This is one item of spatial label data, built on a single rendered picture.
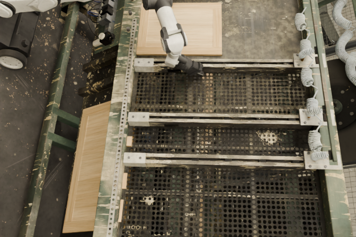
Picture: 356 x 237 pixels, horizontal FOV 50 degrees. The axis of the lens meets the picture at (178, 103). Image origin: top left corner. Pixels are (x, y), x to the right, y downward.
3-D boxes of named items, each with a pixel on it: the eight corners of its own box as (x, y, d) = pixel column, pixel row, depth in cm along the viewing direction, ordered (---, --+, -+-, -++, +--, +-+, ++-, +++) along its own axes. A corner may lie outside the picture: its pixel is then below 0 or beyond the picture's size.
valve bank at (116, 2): (89, -13, 280) (113, -26, 268) (103, -1, 291) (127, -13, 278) (78, 44, 258) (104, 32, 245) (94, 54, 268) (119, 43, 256)
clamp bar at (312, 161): (126, 153, 226) (118, 138, 204) (333, 157, 218) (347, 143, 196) (124, 169, 221) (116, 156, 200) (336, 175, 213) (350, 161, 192)
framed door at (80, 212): (85, 110, 293) (82, 109, 292) (140, 93, 264) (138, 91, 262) (64, 233, 253) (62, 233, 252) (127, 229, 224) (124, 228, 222)
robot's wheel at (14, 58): (-12, 58, 262) (10, 52, 254) (-10, 52, 264) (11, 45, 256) (11, 72, 278) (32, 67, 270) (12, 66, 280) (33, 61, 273)
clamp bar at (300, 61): (136, 61, 254) (130, 39, 233) (319, 62, 246) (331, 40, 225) (134, 74, 250) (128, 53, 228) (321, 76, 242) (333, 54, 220)
